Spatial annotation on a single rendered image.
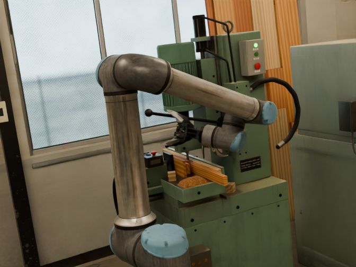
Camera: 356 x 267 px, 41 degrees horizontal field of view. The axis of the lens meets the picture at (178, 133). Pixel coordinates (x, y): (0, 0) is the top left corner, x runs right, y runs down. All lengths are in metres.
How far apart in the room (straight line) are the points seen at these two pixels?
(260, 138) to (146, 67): 1.02
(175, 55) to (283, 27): 2.06
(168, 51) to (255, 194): 0.77
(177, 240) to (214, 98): 0.50
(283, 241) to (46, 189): 1.70
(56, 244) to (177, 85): 2.20
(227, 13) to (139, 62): 2.33
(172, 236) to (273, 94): 2.51
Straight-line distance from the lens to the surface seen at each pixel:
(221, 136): 1.92
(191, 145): 2.25
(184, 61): 2.15
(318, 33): 4.54
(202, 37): 2.25
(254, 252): 2.35
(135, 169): 1.62
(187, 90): 1.58
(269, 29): 4.04
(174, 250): 1.54
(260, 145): 2.37
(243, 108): 1.75
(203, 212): 2.14
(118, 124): 1.59
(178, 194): 2.06
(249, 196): 2.25
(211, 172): 2.08
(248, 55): 2.22
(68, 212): 3.49
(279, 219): 2.39
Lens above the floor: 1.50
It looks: 11 degrees down
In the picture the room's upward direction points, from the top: 6 degrees counter-clockwise
